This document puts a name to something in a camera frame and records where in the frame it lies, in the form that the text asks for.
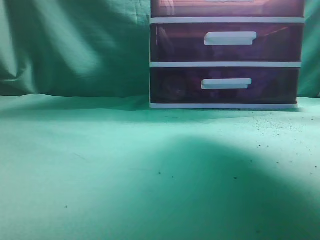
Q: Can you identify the purple translucent drawer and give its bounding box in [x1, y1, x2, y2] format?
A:
[150, 67, 299, 105]
[150, 0, 305, 18]
[150, 23, 304, 62]

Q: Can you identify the green cloth table cover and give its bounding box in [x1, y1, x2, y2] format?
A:
[0, 95, 320, 240]

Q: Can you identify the green cloth backdrop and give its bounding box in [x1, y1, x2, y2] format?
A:
[0, 0, 320, 98]

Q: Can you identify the white plastic drawer cabinet frame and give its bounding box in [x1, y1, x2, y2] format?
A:
[149, 7, 305, 109]

